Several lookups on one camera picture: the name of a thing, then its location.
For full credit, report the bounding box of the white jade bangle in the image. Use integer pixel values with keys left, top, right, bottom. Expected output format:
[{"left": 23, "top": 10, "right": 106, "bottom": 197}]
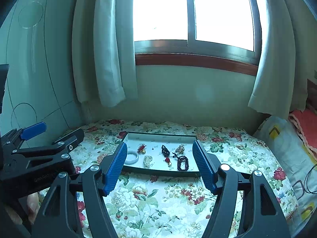
[{"left": 125, "top": 151, "right": 139, "bottom": 165}]

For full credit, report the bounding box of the red knot gold charm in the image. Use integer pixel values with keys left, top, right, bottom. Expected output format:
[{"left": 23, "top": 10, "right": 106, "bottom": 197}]
[{"left": 137, "top": 143, "right": 146, "bottom": 154}]

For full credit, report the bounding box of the dark red bead necklace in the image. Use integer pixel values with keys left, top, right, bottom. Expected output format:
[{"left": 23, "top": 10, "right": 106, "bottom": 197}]
[{"left": 176, "top": 155, "right": 189, "bottom": 172}]

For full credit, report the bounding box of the black cord bead pendant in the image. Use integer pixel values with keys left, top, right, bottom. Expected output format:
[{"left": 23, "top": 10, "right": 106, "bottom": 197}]
[{"left": 161, "top": 145, "right": 173, "bottom": 157}]

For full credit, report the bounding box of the small red knot charm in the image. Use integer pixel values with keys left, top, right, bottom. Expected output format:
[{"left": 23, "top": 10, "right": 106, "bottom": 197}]
[{"left": 164, "top": 157, "right": 171, "bottom": 167}]

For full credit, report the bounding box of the pearl cluster brooch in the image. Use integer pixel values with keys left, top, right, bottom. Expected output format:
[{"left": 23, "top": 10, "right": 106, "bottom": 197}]
[{"left": 175, "top": 144, "right": 185, "bottom": 155}]

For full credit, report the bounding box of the green jewelry tray box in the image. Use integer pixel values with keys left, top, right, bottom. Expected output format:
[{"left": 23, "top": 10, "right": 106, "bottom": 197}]
[{"left": 116, "top": 132, "right": 200, "bottom": 178}]

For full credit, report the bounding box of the person left hand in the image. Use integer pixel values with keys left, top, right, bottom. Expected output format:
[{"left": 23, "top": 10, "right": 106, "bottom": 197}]
[{"left": 4, "top": 192, "right": 40, "bottom": 225}]

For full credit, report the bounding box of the patterned pillow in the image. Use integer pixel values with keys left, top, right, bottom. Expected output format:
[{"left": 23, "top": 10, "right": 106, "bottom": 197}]
[{"left": 254, "top": 116, "right": 316, "bottom": 237}]

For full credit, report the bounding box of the floral bedspread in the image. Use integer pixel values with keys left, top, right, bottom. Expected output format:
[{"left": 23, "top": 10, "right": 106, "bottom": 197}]
[{"left": 71, "top": 119, "right": 298, "bottom": 237}]

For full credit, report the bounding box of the pink blanket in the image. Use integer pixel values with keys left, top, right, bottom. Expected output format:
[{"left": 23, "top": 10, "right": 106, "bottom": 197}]
[{"left": 288, "top": 109, "right": 317, "bottom": 157}]

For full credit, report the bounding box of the left white curtain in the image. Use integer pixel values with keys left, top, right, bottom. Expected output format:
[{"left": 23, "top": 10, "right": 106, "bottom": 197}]
[{"left": 72, "top": 0, "right": 137, "bottom": 107}]

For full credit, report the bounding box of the wooden window sill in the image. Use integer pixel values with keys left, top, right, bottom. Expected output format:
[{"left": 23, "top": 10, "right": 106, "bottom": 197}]
[{"left": 135, "top": 53, "right": 258, "bottom": 76}]

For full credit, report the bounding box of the black cable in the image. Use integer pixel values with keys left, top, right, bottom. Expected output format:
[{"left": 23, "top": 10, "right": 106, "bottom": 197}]
[{"left": 292, "top": 163, "right": 317, "bottom": 201}]

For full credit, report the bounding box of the window frame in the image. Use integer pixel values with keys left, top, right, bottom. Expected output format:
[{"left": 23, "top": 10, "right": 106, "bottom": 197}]
[{"left": 133, "top": 0, "right": 262, "bottom": 65}]

